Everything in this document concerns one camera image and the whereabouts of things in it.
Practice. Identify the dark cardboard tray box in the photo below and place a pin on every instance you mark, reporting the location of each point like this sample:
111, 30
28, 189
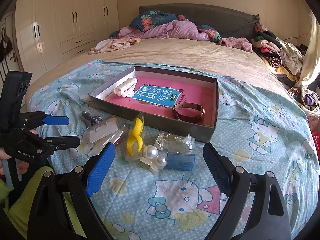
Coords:
198, 131

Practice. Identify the hanging bags on door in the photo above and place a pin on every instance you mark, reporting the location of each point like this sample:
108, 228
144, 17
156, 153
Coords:
6, 48

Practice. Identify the beige bed cover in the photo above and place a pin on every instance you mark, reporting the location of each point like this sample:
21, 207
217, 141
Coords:
199, 55

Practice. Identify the cream hair claw clip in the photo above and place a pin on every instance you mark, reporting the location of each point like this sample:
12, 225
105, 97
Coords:
126, 89

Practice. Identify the cream curtain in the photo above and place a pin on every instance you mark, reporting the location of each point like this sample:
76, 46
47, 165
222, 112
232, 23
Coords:
310, 67

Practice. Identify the pile of clothes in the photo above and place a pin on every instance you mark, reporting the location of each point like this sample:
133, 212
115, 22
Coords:
283, 57

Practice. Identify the gold jewelry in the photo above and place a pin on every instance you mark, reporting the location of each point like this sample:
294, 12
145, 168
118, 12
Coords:
172, 143

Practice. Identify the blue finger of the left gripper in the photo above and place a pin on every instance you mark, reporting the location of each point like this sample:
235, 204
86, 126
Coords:
63, 143
56, 120

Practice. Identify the blue pill box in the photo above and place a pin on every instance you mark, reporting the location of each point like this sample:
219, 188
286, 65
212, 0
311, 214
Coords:
180, 161

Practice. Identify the purple blanket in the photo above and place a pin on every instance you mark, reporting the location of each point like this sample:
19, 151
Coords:
173, 29

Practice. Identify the earring cards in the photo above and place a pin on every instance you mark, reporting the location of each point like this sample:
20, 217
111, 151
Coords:
100, 134

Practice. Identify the dark green headboard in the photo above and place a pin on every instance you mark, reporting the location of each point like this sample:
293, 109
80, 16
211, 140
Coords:
227, 22

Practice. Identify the brown leather wristwatch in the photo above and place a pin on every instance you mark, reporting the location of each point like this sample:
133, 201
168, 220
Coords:
189, 112

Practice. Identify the pearl hair clip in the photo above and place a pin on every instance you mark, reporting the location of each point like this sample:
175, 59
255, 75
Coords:
152, 160

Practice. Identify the cream wardrobe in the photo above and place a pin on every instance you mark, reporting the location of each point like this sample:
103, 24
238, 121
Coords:
50, 32

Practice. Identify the pink cream clothing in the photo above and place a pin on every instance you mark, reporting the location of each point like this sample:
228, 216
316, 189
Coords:
114, 44

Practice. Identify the left hand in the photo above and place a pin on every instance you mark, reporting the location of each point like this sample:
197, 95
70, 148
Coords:
15, 159

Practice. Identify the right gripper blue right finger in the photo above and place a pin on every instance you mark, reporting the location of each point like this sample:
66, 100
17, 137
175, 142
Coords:
219, 167

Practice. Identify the pink book with blue label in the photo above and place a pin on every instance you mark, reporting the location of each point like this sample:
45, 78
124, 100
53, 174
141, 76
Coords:
157, 96

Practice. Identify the green sleeve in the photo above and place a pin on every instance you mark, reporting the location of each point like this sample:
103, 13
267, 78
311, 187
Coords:
16, 209

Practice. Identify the hello kitty blue bedsheet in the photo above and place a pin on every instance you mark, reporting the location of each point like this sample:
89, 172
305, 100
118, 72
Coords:
159, 185

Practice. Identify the basket with purple cloth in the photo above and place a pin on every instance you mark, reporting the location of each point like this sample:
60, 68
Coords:
306, 99

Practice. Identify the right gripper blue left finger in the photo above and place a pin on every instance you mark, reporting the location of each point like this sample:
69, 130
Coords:
98, 167

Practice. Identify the floral dark pillow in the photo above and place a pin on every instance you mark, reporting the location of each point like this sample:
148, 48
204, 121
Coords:
152, 18

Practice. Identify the pink fuzzy garment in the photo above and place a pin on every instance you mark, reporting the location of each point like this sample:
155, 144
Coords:
238, 43

